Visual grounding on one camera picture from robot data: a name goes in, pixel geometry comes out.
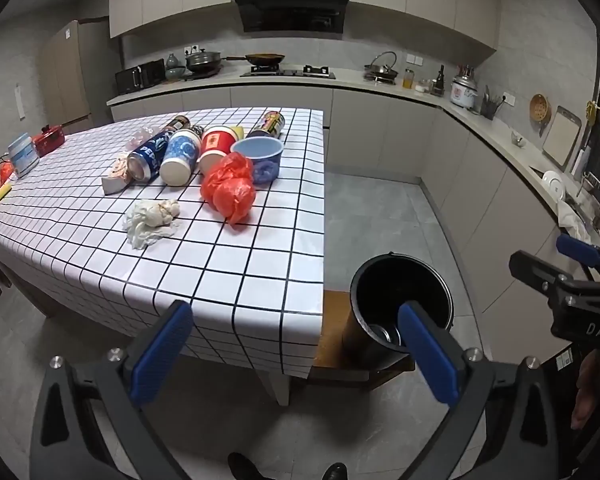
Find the white cloth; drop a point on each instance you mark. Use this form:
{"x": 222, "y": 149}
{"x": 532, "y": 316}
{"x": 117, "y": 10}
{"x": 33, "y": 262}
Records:
{"x": 572, "y": 220}

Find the black gas stove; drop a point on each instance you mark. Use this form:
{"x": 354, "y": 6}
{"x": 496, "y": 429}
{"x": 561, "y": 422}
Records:
{"x": 290, "y": 73}

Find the person's right hand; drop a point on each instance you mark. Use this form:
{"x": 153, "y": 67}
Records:
{"x": 587, "y": 390}

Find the printed tin can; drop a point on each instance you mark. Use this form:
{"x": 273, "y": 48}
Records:
{"x": 177, "y": 123}
{"x": 270, "y": 124}

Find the small metal bowl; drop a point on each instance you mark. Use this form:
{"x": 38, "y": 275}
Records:
{"x": 518, "y": 140}

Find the black wok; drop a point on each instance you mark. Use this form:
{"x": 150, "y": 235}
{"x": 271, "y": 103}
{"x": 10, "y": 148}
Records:
{"x": 265, "y": 58}

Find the grey kitchen counter cabinets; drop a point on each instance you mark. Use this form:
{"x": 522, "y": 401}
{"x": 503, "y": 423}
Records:
{"x": 380, "y": 125}

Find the small white jar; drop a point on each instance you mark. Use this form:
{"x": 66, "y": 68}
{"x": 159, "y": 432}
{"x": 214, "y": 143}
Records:
{"x": 421, "y": 86}

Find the white rice cooker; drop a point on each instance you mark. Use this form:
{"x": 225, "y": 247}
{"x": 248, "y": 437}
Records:
{"x": 464, "y": 92}

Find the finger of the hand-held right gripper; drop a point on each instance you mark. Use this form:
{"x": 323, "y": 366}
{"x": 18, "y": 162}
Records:
{"x": 535, "y": 267}
{"x": 577, "y": 250}

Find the grey pot with lid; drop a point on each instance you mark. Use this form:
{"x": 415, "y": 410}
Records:
{"x": 203, "y": 61}

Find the teal ceramic jar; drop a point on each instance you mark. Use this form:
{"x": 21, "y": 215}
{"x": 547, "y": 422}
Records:
{"x": 175, "y": 67}

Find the black microwave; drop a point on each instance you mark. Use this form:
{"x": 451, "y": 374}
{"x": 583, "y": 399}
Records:
{"x": 137, "y": 77}

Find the black trash bin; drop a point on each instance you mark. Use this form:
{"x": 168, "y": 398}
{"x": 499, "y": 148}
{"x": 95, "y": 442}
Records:
{"x": 380, "y": 290}

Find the blue paper cup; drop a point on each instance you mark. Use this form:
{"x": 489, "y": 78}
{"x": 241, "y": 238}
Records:
{"x": 180, "y": 152}

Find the yellow sponge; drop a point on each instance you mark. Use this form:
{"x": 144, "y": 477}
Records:
{"x": 2, "y": 193}

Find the black range hood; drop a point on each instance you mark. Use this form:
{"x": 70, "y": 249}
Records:
{"x": 290, "y": 10}

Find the white checked tablecloth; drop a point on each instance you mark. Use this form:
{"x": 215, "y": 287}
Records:
{"x": 205, "y": 260}

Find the white cutting board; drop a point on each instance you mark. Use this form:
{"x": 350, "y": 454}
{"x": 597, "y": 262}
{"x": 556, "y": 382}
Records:
{"x": 562, "y": 135}

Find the orange plastic bag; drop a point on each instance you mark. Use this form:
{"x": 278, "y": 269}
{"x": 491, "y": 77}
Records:
{"x": 5, "y": 174}

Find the red pot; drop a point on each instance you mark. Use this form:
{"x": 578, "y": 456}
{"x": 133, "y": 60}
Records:
{"x": 47, "y": 140}

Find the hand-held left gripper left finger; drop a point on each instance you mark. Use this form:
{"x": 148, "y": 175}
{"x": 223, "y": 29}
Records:
{"x": 162, "y": 355}

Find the blue tissue container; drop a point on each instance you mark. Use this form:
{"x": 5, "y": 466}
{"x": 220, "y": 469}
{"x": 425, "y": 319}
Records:
{"x": 22, "y": 155}

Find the white wall panel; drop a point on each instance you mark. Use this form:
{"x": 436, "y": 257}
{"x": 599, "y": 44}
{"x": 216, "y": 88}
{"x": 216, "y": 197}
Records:
{"x": 20, "y": 102}

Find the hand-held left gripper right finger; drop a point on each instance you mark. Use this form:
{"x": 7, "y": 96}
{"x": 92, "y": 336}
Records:
{"x": 430, "y": 355}

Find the black shoe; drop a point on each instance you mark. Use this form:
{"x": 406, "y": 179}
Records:
{"x": 335, "y": 471}
{"x": 247, "y": 467}

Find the orange liquid bottle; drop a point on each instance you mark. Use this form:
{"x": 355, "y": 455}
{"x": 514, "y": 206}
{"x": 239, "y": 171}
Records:
{"x": 407, "y": 81}

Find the dark glass bottle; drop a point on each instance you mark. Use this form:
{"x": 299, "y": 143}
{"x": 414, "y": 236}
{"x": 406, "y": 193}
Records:
{"x": 439, "y": 82}

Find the red plastic bag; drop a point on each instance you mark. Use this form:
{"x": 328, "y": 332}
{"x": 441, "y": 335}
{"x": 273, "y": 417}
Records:
{"x": 230, "y": 190}

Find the white bottle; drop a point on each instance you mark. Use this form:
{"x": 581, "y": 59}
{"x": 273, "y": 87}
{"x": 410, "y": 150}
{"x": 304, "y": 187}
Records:
{"x": 581, "y": 161}

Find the beige wrapper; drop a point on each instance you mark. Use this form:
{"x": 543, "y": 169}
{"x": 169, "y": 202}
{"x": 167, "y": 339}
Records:
{"x": 120, "y": 167}

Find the blue soda can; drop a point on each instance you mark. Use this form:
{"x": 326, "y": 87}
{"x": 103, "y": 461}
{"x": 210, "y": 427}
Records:
{"x": 147, "y": 157}

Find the white plate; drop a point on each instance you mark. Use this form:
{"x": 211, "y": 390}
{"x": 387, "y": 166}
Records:
{"x": 553, "y": 186}

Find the white tissue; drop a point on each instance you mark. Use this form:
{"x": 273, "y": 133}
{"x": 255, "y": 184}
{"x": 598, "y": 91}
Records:
{"x": 150, "y": 220}

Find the pink plastic wrap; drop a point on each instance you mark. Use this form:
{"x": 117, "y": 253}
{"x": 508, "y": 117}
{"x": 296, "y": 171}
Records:
{"x": 142, "y": 136}

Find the pan with glass lid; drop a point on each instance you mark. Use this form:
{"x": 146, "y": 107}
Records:
{"x": 380, "y": 70}

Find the blue bowl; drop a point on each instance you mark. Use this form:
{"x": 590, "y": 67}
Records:
{"x": 265, "y": 165}

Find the beige fridge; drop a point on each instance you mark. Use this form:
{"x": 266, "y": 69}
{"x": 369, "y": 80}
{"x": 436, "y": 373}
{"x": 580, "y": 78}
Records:
{"x": 75, "y": 75}

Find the white paper piece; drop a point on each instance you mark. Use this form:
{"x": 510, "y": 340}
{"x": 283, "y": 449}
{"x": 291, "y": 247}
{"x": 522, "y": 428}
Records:
{"x": 112, "y": 186}

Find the bamboo strainer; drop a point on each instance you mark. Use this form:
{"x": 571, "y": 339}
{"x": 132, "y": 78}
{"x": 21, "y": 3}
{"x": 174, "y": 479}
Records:
{"x": 540, "y": 109}

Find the red paper cup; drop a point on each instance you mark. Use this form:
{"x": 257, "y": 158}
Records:
{"x": 215, "y": 145}

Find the wooden stool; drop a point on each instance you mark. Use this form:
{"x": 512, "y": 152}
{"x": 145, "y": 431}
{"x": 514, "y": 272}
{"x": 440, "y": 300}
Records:
{"x": 332, "y": 330}

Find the yellow hanging ornament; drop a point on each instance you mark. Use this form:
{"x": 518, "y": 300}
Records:
{"x": 593, "y": 111}

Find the black utensil holder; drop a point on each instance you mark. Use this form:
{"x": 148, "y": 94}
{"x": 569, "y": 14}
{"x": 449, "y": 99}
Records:
{"x": 490, "y": 108}

